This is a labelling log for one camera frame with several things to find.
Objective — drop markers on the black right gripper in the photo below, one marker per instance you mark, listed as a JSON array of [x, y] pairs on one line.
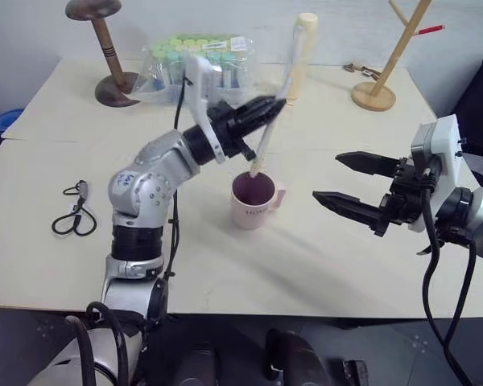
[[404, 193]]

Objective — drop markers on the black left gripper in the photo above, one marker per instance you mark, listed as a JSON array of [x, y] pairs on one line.
[[227, 124]]

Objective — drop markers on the white toothbrush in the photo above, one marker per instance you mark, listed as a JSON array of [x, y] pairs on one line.
[[265, 138]]

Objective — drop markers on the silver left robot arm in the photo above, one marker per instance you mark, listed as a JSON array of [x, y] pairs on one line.
[[145, 181]]

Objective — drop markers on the pink mug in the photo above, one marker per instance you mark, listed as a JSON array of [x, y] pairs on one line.
[[251, 209]]

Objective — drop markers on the light wooden tree stand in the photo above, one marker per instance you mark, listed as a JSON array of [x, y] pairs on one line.
[[390, 64]]

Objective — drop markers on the dark wooden hat stand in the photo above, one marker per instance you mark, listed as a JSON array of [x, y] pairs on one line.
[[110, 60]]

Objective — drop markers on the cream tall tumbler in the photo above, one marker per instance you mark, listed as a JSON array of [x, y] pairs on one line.
[[308, 48]]

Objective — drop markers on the plastic bag of test tubes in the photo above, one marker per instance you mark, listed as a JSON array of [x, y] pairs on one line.
[[173, 68]]

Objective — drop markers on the red tag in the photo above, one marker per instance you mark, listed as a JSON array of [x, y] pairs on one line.
[[431, 29]]

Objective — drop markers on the dark rounded shape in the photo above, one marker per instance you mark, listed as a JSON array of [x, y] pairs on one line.
[[199, 368]]

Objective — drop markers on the blue bowl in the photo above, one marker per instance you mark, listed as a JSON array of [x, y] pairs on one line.
[[6, 120]]

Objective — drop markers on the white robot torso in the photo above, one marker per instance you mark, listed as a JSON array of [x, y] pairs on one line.
[[60, 362]]

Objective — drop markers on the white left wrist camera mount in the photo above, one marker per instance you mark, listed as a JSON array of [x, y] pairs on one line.
[[199, 96]]

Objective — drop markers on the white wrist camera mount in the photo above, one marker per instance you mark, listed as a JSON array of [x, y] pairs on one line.
[[447, 161], [199, 96]]

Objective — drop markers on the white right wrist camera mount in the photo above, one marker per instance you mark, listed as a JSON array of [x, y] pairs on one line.
[[447, 161]]

